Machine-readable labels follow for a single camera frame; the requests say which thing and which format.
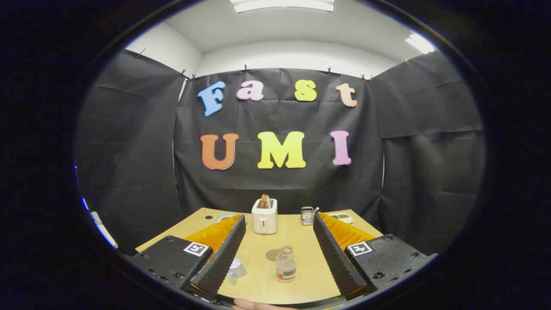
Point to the white toaster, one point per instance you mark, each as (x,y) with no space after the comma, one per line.
(264,219)

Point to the pale green plate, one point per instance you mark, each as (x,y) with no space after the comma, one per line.
(224,216)

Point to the long ceiling light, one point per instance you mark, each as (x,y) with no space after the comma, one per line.
(282,4)

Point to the clear plastic juice bottle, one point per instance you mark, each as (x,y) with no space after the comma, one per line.
(286,267)

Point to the round brown coaster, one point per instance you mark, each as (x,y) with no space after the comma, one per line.
(272,255)

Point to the short ceiling light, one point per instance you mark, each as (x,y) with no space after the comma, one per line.
(421,43)

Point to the pale grey cup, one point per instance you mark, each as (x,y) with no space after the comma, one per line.
(237,269)

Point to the toasted bread slice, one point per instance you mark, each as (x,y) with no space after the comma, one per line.
(264,201)

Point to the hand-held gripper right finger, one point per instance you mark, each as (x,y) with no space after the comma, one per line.
(338,258)

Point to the small white dish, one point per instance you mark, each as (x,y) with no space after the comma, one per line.
(344,218)

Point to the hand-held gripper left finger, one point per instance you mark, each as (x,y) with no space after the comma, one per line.
(224,262)

